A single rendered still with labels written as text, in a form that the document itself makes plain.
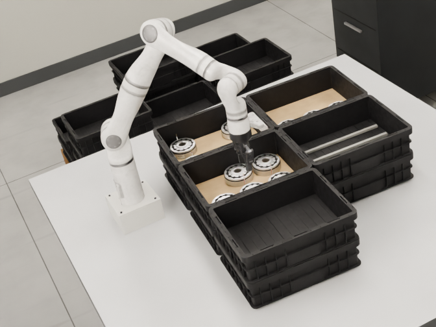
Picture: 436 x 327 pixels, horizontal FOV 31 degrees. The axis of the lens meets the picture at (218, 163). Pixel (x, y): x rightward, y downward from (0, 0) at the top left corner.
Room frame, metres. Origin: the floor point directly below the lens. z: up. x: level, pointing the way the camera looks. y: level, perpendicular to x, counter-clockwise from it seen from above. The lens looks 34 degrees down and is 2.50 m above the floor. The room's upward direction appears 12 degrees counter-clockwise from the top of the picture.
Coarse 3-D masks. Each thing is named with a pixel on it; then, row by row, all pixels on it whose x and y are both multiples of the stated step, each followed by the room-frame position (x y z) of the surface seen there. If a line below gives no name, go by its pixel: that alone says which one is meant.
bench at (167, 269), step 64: (320, 64) 3.34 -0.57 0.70; (64, 192) 2.71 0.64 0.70; (384, 192) 2.28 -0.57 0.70; (128, 256) 2.22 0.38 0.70; (192, 256) 2.14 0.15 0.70; (384, 256) 1.94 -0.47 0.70; (128, 320) 1.90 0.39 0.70; (192, 320) 1.84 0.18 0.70; (256, 320) 1.78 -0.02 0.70; (320, 320) 1.73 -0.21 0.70; (384, 320) 1.67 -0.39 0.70
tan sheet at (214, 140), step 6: (216, 132) 2.71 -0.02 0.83; (252, 132) 2.66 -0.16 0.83; (198, 138) 2.70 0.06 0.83; (204, 138) 2.69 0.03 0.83; (210, 138) 2.68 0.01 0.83; (216, 138) 2.67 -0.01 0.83; (222, 138) 2.66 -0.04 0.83; (198, 144) 2.65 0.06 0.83; (204, 144) 2.64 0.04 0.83; (210, 144) 2.64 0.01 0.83; (216, 144) 2.63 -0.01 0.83; (222, 144) 2.62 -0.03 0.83; (198, 150) 2.61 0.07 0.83; (204, 150) 2.60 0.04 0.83; (210, 150) 2.59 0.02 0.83
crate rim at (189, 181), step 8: (256, 136) 2.47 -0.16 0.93; (280, 136) 2.43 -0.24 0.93; (288, 144) 2.37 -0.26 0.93; (216, 152) 2.41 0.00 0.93; (296, 152) 2.31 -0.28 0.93; (192, 160) 2.40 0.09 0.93; (304, 160) 2.25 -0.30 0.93; (304, 168) 2.21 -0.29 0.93; (184, 176) 2.31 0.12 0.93; (280, 176) 2.19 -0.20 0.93; (192, 184) 2.25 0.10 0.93; (264, 184) 2.16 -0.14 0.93; (200, 192) 2.19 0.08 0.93; (240, 192) 2.15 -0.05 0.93; (200, 200) 2.16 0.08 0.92; (224, 200) 2.12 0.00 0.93; (208, 208) 2.11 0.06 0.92
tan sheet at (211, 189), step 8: (280, 160) 2.43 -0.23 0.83; (288, 168) 2.37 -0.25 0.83; (256, 176) 2.36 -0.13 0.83; (264, 176) 2.35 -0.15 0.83; (200, 184) 2.38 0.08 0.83; (208, 184) 2.37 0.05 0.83; (216, 184) 2.36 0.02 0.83; (224, 184) 2.35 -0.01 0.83; (208, 192) 2.32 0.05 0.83; (216, 192) 2.31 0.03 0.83; (224, 192) 2.30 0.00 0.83; (232, 192) 2.29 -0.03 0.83; (208, 200) 2.27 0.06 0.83
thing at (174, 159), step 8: (248, 104) 2.71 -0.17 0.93; (200, 112) 2.73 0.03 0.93; (256, 112) 2.63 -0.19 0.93; (176, 120) 2.70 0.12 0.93; (184, 120) 2.70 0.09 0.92; (264, 120) 2.57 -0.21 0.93; (160, 128) 2.67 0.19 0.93; (272, 128) 2.50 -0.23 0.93; (160, 136) 2.61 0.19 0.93; (160, 144) 2.58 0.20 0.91; (232, 144) 2.45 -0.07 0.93; (168, 152) 2.48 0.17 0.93; (208, 152) 2.42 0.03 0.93; (176, 160) 2.42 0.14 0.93; (184, 160) 2.41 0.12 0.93; (176, 168) 2.40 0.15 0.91
